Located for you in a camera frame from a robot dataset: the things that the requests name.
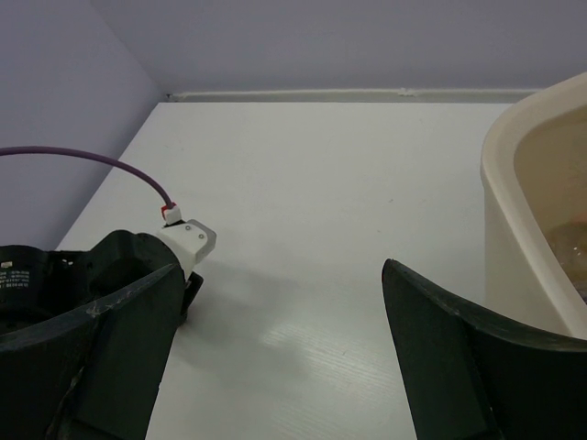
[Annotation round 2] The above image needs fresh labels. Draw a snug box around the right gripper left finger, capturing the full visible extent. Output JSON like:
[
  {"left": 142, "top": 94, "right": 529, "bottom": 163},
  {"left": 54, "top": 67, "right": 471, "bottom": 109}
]
[{"left": 1, "top": 265, "right": 184, "bottom": 439}]

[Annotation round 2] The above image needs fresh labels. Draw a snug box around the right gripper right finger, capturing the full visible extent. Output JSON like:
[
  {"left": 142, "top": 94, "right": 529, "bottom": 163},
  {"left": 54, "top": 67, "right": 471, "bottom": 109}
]
[{"left": 382, "top": 259, "right": 586, "bottom": 439}]

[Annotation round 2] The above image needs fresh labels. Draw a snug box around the cream plastic bin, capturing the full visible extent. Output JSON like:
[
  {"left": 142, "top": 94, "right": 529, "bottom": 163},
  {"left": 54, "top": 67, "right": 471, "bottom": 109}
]
[{"left": 481, "top": 74, "right": 586, "bottom": 339}]

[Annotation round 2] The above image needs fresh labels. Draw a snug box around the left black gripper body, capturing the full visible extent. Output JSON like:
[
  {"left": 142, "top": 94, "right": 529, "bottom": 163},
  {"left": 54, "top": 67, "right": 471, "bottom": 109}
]
[{"left": 1, "top": 230, "right": 178, "bottom": 337}]

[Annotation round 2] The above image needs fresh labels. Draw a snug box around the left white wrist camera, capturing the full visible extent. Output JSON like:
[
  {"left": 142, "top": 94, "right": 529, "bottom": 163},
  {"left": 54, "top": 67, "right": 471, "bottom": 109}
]
[{"left": 156, "top": 204, "right": 217, "bottom": 281}]

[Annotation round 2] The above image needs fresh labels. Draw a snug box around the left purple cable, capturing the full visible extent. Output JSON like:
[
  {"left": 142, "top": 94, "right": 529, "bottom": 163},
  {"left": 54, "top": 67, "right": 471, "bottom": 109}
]
[{"left": 0, "top": 146, "right": 178, "bottom": 212}]

